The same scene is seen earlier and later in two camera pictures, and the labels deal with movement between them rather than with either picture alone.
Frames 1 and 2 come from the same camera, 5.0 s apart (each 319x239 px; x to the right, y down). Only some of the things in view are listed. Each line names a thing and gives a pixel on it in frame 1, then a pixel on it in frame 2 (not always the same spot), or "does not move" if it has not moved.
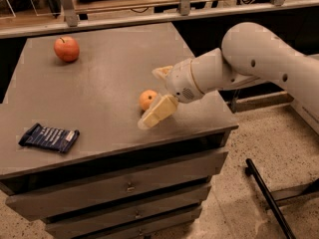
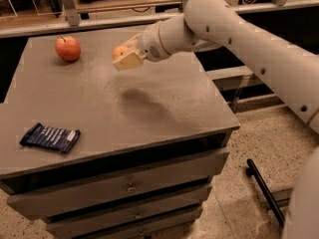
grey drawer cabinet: x=92 y=141 does not move
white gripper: x=179 y=81 → x=150 y=46
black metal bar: x=251 y=170 does not move
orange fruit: x=147 y=98 → x=118 y=50
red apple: x=67 y=48 does not move
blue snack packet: x=59 y=139 does not move
